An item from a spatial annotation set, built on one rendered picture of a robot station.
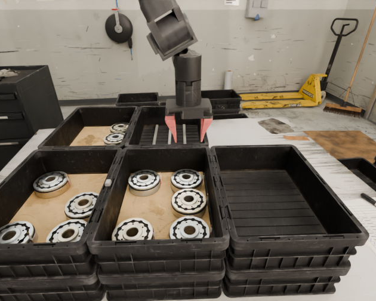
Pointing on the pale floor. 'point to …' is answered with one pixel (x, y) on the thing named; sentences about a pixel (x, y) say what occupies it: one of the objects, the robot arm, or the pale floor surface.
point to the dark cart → (18, 111)
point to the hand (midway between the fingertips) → (188, 138)
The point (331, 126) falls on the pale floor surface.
